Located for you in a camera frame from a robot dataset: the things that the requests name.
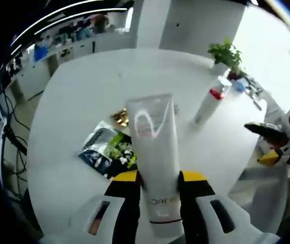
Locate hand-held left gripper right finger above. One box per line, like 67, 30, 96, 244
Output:
179, 170, 262, 244

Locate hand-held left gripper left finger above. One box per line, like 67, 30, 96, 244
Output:
68, 170, 142, 244

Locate tall white red-banded spray bottle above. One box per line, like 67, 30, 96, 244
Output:
191, 75, 233, 127

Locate white skincare tube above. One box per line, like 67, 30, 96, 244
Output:
124, 93, 183, 237

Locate blue tissue packet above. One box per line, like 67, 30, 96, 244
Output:
232, 77, 248, 94

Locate green and black sachet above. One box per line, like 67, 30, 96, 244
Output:
78, 120, 138, 180

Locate dark red pot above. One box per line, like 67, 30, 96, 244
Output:
227, 71, 246, 81

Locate green plant in white pot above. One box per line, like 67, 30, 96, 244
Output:
207, 37, 244, 77

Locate gold foil packet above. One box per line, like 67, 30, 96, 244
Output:
110, 108, 130, 128

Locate white office counter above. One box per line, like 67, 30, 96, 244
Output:
15, 33, 135, 100

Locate blue barrel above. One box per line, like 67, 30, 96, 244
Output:
34, 45, 49, 62

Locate ceiling light strips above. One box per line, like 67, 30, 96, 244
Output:
9, 0, 135, 56

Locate tangled dark cables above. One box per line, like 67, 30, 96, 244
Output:
246, 75, 265, 110

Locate black floor cables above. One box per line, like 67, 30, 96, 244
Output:
0, 83, 31, 180

